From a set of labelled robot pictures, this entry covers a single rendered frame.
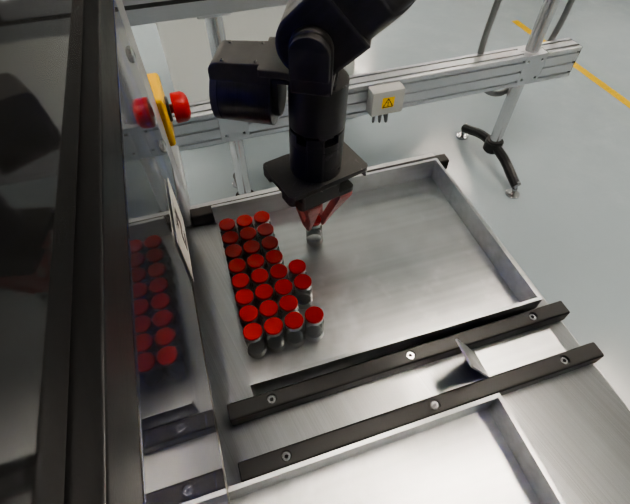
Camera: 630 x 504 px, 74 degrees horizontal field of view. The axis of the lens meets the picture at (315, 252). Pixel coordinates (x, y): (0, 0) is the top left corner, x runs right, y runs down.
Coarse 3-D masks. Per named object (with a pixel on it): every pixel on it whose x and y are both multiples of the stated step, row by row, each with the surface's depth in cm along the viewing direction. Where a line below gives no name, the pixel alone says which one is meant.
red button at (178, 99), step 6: (174, 96) 56; (180, 96) 56; (186, 96) 57; (174, 102) 56; (180, 102) 56; (186, 102) 56; (174, 108) 56; (180, 108) 56; (186, 108) 56; (180, 114) 56; (186, 114) 57; (180, 120) 57; (186, 120) 58
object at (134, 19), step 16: (128, 0) 101; (144, 0) 102; (160, 0) 104; (176, 0) 105; (192, 0) 106; (208, 0) 107; (224, 0) 108; (240, 0) 109; (256, 0) 110; (272, 0) 111; (128, 16) 104; (144, 16) 105; (160, 16) 106; (176, 16) 107; (192, 16) 108
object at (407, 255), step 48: (384, 192) 64; (432, 192) 64; (288, 240) 58; (336, 240) 58; (384, 240) 58; (432, 240) 58; (480, 240) 57; (336, 288) 53; (384, 288) 53; (432, 288) 53; (480, 288) 53; (528, 288) 49; (336, 336) 49; (384, 336) 49; (432, 336) 47; (288, 384) 45
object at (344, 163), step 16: (304, 144) 42; (320, 144) 41; (336, 144) 42; (272, 160) 47; (288, 160) 47; (304, 160) 43; (320, 160) 43; (336, 160) 44; (352, 160) 47; (272, 176) 45; (288, 176) 46; (304, 176) 45; (320, 176) 44; (336, 176) 46; (352, 176) 46; (288, 192) 44; (304, 192) 44
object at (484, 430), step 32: (448, 416) 41; (480, 416) 43; (512, 416) 40; (352, 448) 38; (384, 448) 41; (416, 448) 41; (448, 448) 41; (480, 448) 41; (512, 448) 41; (256, 480) 37; (288, 480) 40; (320, 480) 40; (352, 480) 40; (384, 480) 40; (416, 480) 40; (448, 480) 40; (480, 480) 40; (512, 480) 40; (544, 480) 37
